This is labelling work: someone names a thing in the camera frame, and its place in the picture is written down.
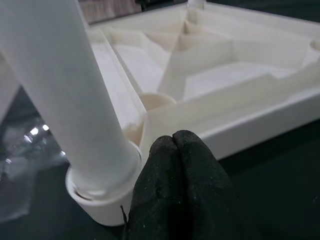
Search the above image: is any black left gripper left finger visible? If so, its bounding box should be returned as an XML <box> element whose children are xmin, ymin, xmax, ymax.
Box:
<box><xmin>122</xmin><ymin>134</ymin><xmax>192</xmax><ymax>240</ymax></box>

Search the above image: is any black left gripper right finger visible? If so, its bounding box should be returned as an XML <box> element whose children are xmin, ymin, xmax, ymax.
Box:
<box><xmin>172</xmin><ymin>129</ymin><xmax>262</xmax><ymax>240</ymax></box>

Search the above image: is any white plastic children table top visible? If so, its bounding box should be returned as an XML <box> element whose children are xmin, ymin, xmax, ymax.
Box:
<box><xmin>65</xmin><ymin>0</ymin><xmax>320</xmax><ymax>227</ymax></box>

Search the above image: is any white plastic table leg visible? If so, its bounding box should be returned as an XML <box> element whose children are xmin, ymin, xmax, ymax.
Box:
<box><xmin>0</xmin><ymin>0</ymin><xmax>141</xmax><ymax>201</ymax></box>
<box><xmin>186</xmin><ymin>0</ymin><xmax>206</xmax><ymax>25</ymax></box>

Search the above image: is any black tablecloth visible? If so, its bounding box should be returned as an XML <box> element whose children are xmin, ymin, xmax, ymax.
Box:
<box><xmin>0</xmin><ymin>0</ymin><xmax>320</xmax><ymax>240</ymax></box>

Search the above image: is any clear plastic sheet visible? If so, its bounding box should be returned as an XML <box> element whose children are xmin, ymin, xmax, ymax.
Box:
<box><xmin>0</xmin><ymin>117</ymin><xmax>69</xmax><ymax>223</ymax></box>

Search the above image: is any beige hanging cloth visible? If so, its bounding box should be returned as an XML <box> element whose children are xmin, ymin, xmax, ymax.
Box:
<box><xmin>79</xmin><ymin>0</ymin><xmax>142</xmax><ymax>25</ymax></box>

